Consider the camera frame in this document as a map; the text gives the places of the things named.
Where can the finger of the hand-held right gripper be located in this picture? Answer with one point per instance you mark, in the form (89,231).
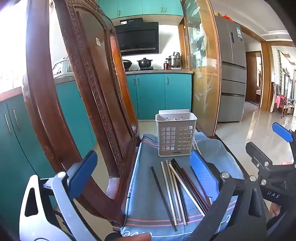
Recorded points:
(282,132)
(256,151)

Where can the dark red chopstick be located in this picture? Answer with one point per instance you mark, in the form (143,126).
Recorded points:
(198,190)

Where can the black cooking pot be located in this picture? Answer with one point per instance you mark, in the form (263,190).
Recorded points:
(145,63)

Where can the black range hood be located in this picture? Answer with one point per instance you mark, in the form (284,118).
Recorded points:
(138,39)

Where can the red bottle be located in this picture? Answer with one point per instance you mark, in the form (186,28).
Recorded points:
(166,65)

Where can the white perforated utensil holder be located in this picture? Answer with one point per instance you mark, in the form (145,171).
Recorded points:
(175,139)

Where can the green wall garland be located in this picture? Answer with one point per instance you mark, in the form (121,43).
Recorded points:
(280,69)

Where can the carved wooden chair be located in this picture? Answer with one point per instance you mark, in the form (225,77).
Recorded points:
(92,81)

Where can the wood framed glass door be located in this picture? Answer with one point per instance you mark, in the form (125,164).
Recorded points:
(203,69)

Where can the person's right hand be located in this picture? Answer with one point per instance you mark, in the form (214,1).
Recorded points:
(275,209)

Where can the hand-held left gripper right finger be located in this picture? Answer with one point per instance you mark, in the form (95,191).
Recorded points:
(203,173)

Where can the blue striped towel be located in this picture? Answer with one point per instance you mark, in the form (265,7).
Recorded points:
(150,185)

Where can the white dish rack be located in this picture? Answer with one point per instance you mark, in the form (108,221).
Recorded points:
(60,69)

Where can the pink cloth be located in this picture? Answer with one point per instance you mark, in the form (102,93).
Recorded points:
(277,100)

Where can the teal base cabinets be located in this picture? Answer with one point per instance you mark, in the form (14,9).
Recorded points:
(159,95)
(13,143)

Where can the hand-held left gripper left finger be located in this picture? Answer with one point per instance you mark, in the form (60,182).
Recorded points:
(83,171)

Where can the grey refrigerator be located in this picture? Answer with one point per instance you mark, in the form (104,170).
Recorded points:
(232,74)

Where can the brown wooden door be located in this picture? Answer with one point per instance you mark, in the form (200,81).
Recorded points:
(251,76)

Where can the teal wall cabinets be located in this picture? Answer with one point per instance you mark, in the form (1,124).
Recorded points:
(143,7)

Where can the black wok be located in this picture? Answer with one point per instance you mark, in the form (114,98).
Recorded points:
(127,63)

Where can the wooden dining chairs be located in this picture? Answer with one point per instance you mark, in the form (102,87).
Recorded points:
(285,103)

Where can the stainless steel pot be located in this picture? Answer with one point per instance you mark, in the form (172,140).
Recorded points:
(174,61)

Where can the black chopstick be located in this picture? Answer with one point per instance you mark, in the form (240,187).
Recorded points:
(163,197)
(190,185)

